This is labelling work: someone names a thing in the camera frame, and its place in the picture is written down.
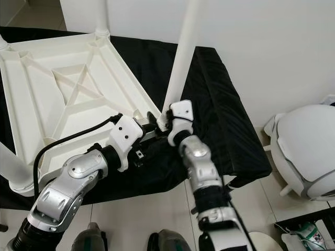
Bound white plastic children table top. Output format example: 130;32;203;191
0;32;163;197

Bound grey robot right foot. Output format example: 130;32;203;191
147;230;192;251

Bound grey robot foot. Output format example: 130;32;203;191
73;222;110;251
147;230;192;251

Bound grey robot left foot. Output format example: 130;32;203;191
73;222;110;251

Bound white rounded plastic object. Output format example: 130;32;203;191
264;105;335;202

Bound black flat floor object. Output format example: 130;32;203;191
275;208;335;251

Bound white round stool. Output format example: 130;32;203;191
249;232;275;251

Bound white green printed object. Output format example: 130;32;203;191
283;221;335;250

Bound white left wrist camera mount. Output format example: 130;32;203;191
110;115;144;173

